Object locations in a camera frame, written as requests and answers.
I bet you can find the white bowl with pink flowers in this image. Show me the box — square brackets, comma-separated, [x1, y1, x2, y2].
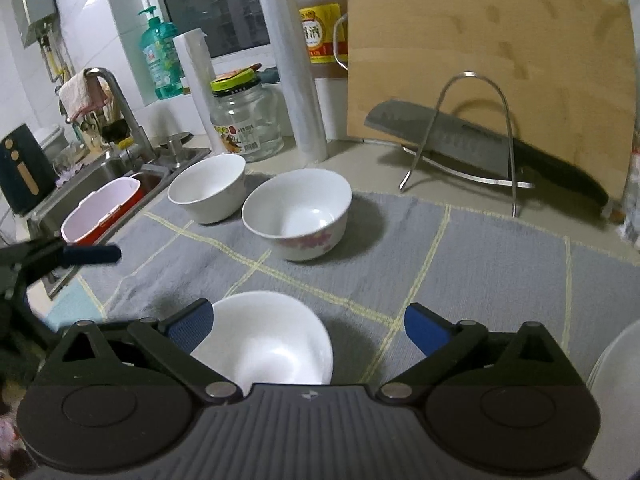
[167, 153, 247, 225]
[241, 168, 354, 262]
[190, 291, 334, 387]

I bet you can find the dark green air fryer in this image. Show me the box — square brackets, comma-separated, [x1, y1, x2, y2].
[0, 123, 58, 216]

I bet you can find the pink and red bin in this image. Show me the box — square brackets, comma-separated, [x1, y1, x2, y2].
[60, 176, 143, 247]

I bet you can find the grey checked mat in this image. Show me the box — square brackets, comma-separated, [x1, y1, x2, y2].
[47, 187, 640, 396]

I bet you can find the red and white packet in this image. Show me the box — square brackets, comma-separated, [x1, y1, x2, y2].
[619, 137, 640, 251]

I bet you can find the steel sink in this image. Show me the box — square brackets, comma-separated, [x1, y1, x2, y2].
[27, 147, 211, 281]

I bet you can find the white plate with fruit print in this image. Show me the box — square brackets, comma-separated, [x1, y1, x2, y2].
[585, 320, 640, 480]

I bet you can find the metal wire rack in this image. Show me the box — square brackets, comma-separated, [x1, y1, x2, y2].
[398, 71, 536, 218]

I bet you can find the glass jar with green lid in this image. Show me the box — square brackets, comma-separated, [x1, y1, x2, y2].
[209, 71, 286, 163]

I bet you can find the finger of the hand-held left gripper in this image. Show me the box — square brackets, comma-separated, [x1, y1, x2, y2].
[15, 241, 122, 286]

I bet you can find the window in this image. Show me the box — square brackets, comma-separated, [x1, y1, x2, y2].
[152, 0, 301, 58]

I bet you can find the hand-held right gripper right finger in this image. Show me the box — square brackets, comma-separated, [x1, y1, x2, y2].
[377, 302, 567, 403]

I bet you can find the large kitchen knife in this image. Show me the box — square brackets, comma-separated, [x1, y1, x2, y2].
[364, 100, 611, 207]

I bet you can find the white plastic wrap roll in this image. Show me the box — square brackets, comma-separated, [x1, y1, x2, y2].
[251, 0, 329, 163]

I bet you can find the pink cloth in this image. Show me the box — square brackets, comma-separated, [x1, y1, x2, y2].
[58, 71, 113, 122]

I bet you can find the amber oil jug yellow label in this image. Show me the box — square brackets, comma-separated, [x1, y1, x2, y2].
[289, 0, 351, 79]

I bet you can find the short white paper roll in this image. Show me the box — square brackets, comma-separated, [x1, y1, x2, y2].
[172, 29, 236, 156]

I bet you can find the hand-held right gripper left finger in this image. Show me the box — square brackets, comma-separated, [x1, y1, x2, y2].
[60, 298, 241, 403]

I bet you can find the green dish soap bottle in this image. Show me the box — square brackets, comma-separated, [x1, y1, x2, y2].
[138, 6, 186, 101]

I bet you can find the bamboo cutting board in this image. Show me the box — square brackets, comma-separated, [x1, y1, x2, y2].
[330, 0, 632, 201]

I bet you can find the steel faucet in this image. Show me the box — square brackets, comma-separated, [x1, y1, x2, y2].
[85, 66, 157, 163]

